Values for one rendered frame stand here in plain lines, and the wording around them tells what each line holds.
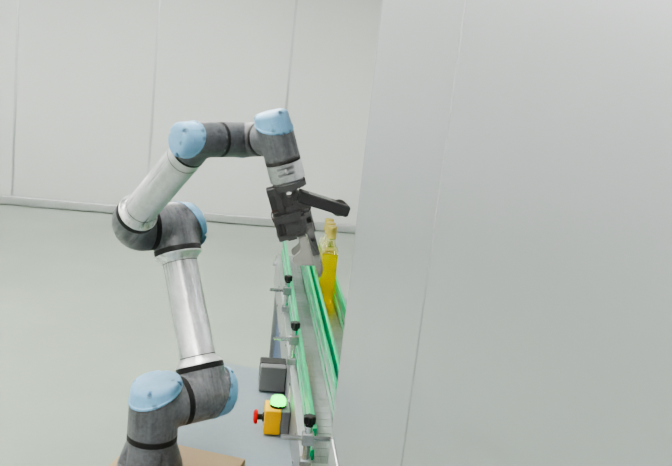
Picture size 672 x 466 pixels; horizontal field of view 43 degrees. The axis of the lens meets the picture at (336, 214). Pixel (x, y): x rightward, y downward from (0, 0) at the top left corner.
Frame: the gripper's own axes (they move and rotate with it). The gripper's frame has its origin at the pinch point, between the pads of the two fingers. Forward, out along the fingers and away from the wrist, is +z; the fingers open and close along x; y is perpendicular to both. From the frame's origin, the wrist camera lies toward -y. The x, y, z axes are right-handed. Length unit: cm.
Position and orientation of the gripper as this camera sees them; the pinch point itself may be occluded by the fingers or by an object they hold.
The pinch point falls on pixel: (320, 266)
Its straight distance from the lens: 185.3
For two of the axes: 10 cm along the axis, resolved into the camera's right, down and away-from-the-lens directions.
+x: 1.0, 2.2, -9.7
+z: 2.3, 9.4, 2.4
